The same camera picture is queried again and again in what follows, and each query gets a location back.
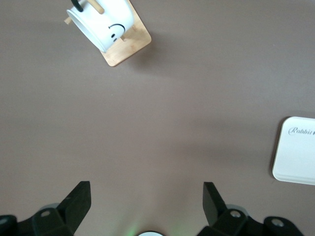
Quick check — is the brown table cover mat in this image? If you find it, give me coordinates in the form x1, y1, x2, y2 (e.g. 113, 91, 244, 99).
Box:
0, 0, 315, 236

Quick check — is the white smiley face mug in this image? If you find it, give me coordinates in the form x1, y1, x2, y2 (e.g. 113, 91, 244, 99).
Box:
66, 0, 135, 54

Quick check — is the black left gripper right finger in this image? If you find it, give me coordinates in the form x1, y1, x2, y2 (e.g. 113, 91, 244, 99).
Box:
196, 181, 304, 236

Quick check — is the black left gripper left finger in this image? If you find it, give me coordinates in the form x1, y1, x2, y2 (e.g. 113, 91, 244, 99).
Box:
0, 181, 92, 236

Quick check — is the wooden mug tree stand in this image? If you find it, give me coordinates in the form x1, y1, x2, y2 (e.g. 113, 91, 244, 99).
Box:
63, 0, 152, 67

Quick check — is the white rectangular rabbit tray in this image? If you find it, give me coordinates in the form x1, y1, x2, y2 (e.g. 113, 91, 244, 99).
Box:
272, 116, 315, 185

